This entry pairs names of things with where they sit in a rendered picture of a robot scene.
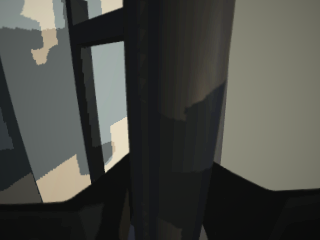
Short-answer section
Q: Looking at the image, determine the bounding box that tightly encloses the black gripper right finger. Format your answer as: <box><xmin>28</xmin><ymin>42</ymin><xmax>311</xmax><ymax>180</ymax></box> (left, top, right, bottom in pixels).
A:
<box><xmin>202</xmin><ymin>161</ymin><xmax>320</xmax><ymax>240</ymax></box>

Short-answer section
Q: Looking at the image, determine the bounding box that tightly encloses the beige square tile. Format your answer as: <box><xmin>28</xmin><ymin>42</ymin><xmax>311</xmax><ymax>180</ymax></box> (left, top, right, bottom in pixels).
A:
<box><xmin>128</xmin><ymin>224</ymin><xmax>135</xmax><ymax>240</ymax></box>

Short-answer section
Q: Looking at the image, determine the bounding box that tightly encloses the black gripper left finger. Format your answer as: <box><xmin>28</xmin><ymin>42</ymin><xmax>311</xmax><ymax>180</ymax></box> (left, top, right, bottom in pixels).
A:
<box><xmin>0</xmin><ymin>152</ymin><xmax>133</xmax><ymax>240</ymax></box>

